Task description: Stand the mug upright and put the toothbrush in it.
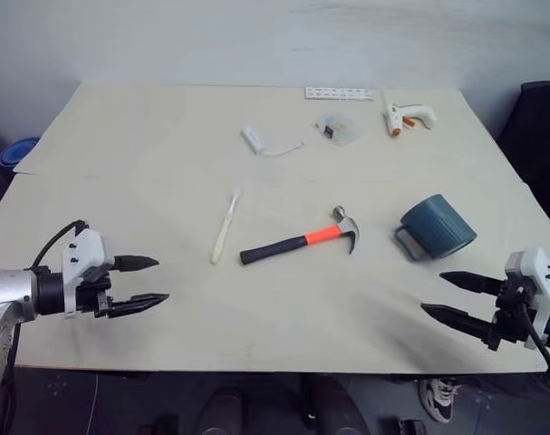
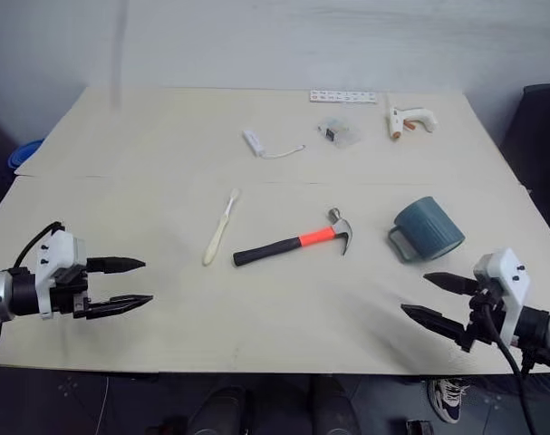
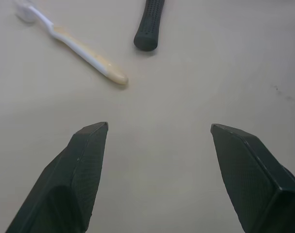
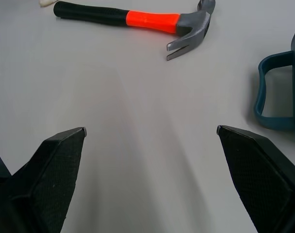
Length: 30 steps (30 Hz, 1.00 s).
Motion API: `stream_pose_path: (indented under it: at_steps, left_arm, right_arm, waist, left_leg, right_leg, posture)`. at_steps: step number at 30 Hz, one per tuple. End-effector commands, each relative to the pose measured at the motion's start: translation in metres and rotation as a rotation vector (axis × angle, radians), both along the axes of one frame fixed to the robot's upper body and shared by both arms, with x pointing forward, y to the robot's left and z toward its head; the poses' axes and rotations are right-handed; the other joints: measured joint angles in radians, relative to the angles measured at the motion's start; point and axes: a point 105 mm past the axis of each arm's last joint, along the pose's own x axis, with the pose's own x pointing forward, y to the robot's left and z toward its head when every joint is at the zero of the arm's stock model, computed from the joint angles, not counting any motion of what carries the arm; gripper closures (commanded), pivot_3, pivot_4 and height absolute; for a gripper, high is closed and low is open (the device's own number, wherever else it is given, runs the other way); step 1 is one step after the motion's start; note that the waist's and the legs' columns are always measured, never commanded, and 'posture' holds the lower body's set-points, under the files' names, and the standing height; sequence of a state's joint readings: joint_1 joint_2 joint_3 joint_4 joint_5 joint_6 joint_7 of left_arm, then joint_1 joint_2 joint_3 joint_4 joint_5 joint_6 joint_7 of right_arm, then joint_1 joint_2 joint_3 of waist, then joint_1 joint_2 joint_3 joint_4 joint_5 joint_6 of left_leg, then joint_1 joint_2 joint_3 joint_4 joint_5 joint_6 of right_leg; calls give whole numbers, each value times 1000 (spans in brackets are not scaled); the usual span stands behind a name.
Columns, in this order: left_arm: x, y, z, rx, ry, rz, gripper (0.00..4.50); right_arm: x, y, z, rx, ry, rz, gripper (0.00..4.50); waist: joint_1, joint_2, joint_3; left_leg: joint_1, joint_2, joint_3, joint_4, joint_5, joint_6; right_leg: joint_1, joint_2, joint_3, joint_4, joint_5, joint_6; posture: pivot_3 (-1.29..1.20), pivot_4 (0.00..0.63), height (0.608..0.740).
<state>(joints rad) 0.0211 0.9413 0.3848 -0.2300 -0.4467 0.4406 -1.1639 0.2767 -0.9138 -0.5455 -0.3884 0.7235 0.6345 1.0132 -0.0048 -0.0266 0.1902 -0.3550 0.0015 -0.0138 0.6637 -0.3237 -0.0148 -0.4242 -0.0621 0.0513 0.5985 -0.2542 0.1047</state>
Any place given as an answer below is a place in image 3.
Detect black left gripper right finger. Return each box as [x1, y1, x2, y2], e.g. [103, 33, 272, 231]
[210, 123, 295, 233]

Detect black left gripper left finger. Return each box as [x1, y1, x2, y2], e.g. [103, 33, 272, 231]
[5, 121, 109, 233]

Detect white and cream toothbrush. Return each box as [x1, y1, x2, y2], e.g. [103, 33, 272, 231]
[14, 0, 129, 85]

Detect black perforated handle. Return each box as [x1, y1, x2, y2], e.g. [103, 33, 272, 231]
[133, 0, 162, 52]

